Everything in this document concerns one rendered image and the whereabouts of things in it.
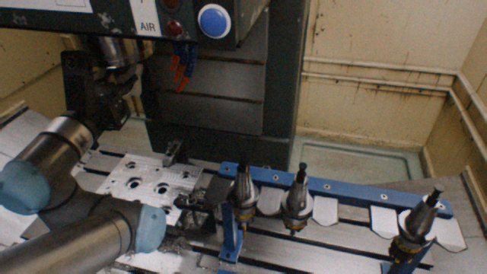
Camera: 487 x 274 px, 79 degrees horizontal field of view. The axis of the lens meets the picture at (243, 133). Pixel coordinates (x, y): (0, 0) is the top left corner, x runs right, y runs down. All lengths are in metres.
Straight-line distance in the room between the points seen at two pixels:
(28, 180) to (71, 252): 0.15
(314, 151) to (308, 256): 0.86
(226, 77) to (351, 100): 0.71
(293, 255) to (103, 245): 0.60
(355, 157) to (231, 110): 0.79
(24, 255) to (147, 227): 0.18
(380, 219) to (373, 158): 1.11
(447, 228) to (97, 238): 0.59
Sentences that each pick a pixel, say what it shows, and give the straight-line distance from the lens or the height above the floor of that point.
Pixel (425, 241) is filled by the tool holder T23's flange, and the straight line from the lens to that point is 0.65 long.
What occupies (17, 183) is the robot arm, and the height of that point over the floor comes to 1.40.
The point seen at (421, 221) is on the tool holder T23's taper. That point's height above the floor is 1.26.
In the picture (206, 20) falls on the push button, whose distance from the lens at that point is 0.34.
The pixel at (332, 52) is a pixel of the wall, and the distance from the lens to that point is 1.46.
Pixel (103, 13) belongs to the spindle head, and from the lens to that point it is 0.41.
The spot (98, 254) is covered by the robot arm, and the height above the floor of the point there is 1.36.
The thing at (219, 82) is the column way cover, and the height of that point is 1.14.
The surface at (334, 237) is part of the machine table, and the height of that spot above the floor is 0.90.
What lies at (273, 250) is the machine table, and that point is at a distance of 0.93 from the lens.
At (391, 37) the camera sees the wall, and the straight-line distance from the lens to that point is 1.45.
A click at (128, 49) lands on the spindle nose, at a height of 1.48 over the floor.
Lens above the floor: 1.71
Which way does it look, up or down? 39 degrees down
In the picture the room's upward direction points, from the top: 1 degrees counter-clockwise
